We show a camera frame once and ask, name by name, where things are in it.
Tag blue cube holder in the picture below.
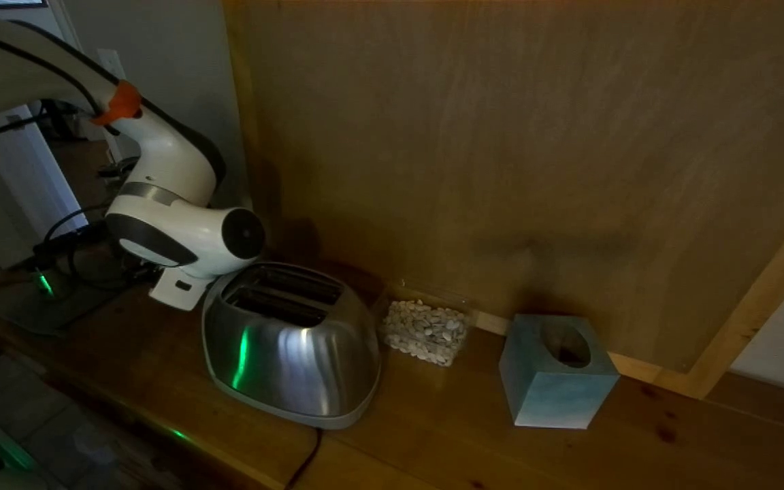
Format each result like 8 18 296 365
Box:
494 309 624 432

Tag black toaster cord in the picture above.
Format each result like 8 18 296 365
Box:
281 424 327 490

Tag wooden back panel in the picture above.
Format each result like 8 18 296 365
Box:
221 0 784 403

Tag orange cable strap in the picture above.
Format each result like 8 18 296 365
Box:
89 79 146 127

